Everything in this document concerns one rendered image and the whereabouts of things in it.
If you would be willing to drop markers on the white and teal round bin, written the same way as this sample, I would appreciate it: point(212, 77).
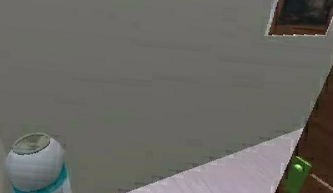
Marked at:
point(36, 166)

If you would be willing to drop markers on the dark framed wall picture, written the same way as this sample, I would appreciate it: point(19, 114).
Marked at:
point(303, 14)

